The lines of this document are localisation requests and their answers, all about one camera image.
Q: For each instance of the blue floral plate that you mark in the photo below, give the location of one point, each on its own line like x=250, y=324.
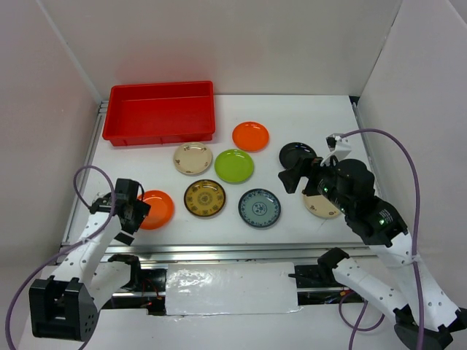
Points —
x=259, y=208

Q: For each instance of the lime green plate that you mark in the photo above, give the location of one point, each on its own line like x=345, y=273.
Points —
x=234, y=166

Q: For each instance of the aluminium front rail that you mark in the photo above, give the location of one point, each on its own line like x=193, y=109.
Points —
x=219, y=253

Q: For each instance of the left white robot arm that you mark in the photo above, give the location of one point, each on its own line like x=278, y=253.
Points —
x=67, y=304

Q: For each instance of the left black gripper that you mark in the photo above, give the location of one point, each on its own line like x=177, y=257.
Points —
x=140, y=209

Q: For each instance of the cream floral plate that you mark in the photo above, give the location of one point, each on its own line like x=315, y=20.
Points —
x=192, y=158
x=321, y=207

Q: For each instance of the red plastic bin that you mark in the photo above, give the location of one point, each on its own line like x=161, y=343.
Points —
x=160, y=113

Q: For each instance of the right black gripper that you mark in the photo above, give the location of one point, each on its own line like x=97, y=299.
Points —
x=290, y=176

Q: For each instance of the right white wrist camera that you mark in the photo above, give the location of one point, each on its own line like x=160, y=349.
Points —
x=339, y=148

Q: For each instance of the black plate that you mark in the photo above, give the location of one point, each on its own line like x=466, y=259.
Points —
x=291, y=152

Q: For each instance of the orange plate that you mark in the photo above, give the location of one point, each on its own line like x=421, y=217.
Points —
x=250, y=136
x=161, y=209

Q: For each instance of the yellow patterned plate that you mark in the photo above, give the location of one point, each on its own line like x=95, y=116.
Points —
x=204, y=198

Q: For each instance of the white foil cover panel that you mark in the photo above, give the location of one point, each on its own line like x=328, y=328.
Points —
x=225, y=289

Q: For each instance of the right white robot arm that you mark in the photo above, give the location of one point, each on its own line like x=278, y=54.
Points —
x=422, y=314

